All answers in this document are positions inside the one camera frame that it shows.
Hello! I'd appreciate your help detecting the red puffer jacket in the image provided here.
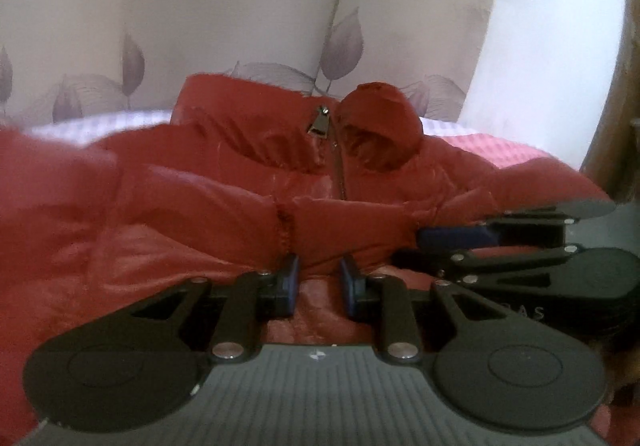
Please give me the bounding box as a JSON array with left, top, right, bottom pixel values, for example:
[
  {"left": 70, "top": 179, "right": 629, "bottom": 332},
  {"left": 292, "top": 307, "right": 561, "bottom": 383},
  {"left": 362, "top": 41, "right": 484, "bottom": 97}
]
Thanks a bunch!
[{"left": 1, "top": 74, "right": 603, "bottom": 445}]

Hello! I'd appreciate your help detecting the pink white bed sheet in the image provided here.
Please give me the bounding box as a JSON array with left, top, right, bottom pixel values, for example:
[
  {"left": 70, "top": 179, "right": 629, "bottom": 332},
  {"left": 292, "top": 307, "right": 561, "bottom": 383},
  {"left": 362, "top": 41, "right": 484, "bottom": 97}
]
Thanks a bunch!
[{"left": 24, "top": 110, "right": 549, "bottom": 168}]

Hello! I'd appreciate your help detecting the floral beige curtain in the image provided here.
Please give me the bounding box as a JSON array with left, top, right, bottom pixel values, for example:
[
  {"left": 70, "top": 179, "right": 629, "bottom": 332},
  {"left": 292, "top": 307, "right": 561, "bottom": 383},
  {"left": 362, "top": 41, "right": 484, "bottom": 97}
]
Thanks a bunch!
[{"left": 1, "top": 0, "right": 494, "bottom": 127}]

